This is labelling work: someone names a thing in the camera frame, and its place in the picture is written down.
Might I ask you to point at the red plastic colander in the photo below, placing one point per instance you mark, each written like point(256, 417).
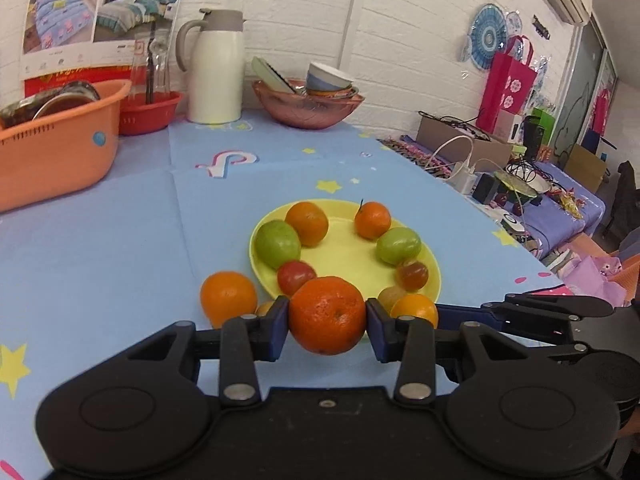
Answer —
point(137, 118)

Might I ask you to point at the orange plastic basket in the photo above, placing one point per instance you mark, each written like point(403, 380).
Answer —
point(62, 153)

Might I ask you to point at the white tilted dish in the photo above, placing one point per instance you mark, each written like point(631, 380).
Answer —
point(270, 77)

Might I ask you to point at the orange mandarin with stem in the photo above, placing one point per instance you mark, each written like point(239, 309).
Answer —
point(372, 220)

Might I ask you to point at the orange mandarin plate back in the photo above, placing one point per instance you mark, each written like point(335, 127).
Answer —
point(309, 221)

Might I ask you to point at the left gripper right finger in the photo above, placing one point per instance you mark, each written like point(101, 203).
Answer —
point(410, 342)

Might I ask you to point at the cardboard box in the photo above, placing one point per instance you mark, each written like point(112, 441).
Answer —
point(454, 145)

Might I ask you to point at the large dark orange mandarin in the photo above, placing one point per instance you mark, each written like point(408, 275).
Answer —
point(327, 316)

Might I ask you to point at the bedding poster calendar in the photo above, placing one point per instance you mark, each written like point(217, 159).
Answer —
point(87, 39)

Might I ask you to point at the red plum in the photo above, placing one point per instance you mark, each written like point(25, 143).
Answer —
point(411, 275)
point(292, 275)

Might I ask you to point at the clear glass pitcher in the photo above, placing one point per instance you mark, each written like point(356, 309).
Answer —
point(150, 81)

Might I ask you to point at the green apple left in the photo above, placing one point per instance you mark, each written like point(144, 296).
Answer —
point(277, 243)

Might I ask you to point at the red plum left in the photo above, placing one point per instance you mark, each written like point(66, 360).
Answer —
point(292, 275)

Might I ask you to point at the small orange mandarin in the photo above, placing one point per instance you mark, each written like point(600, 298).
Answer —
point(417, 306)

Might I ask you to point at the blue round hand fan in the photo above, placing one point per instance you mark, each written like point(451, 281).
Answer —
point(486, 37)

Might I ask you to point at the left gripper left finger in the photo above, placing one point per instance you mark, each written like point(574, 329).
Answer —
point(245, 340)

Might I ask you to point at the white thermos jug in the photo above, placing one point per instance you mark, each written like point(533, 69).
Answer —
point(211, 52)

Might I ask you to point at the green apple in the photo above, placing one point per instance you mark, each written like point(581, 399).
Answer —
point(277, 243)
point(398, 244)

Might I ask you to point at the pink gift bag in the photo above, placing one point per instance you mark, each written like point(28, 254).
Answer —
point(511, 77)

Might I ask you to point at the blue patterned tablecloth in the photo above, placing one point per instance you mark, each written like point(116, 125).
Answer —
point(85, 276)

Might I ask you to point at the stacked white blue bowls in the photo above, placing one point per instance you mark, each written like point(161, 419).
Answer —
point(328, 81)

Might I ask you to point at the white power charger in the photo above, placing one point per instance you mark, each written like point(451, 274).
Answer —
point(462, 178)

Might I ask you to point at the round orange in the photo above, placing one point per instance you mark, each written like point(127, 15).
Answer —
point(225, 295)

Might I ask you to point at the green apple right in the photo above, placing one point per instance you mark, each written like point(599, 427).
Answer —
point(398, 244)

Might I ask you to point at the red plum right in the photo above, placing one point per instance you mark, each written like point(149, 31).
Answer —
point(411, 275)

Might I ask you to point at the pink glass bowl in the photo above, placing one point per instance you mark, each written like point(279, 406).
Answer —
point(305, 112)

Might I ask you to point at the brown longan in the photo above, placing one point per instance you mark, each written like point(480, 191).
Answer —
point(389, 296)

